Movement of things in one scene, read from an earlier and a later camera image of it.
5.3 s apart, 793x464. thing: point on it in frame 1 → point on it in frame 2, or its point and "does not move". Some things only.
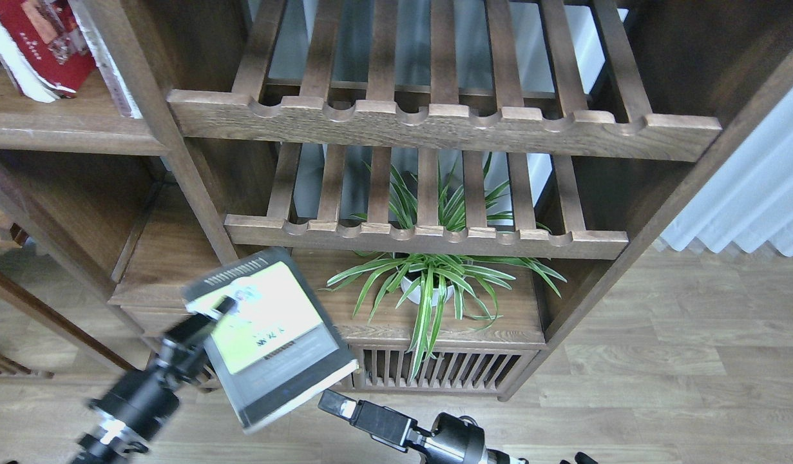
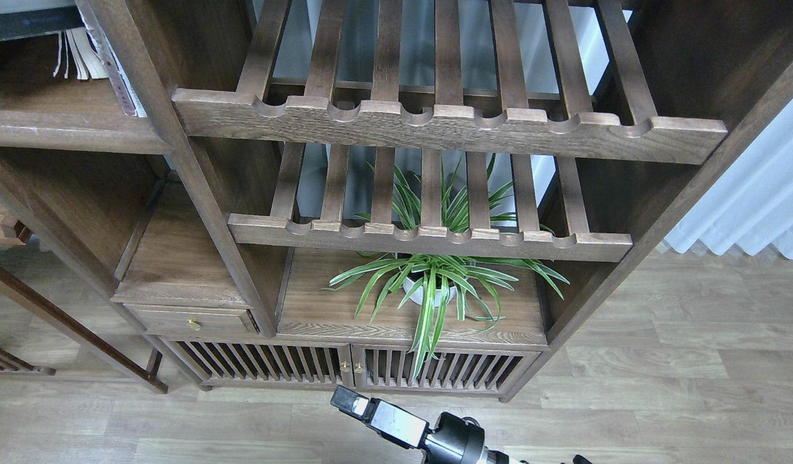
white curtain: x=761 y=194 does not move
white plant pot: x=415 y=296 does not move
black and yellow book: x=276 y=347 → x=26 y=22
